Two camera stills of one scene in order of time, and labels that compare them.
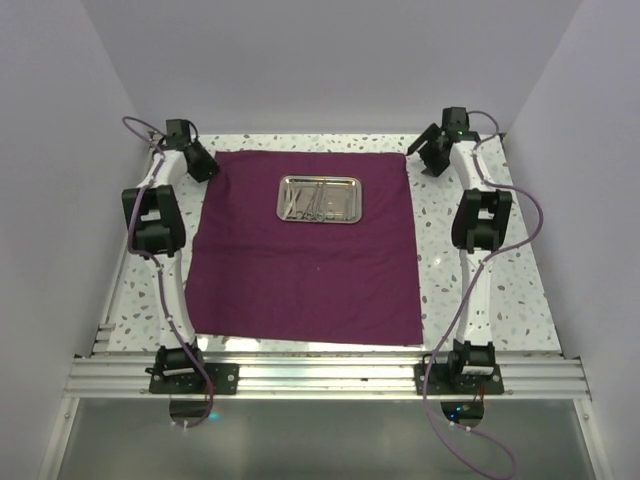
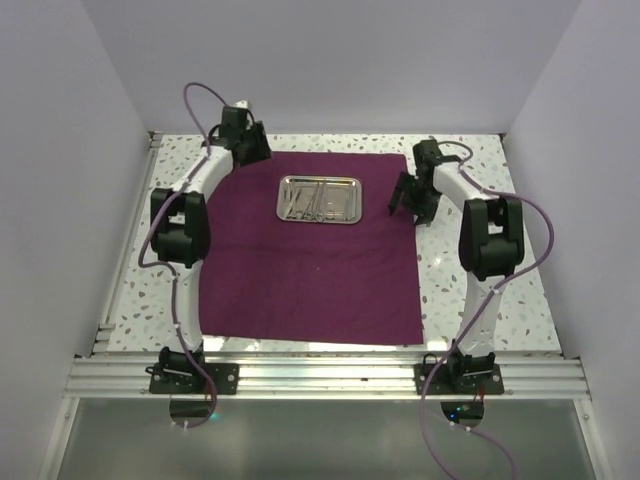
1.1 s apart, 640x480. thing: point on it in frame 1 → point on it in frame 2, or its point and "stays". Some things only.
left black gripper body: x=204 y=163 → x=256 y=147
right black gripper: x=434 y=168 → x=425 y=212
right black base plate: x=459 y=377 stays
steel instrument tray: x=319 y=199 stays
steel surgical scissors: x=319 y=213 stays
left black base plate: x=212 y=378 stays
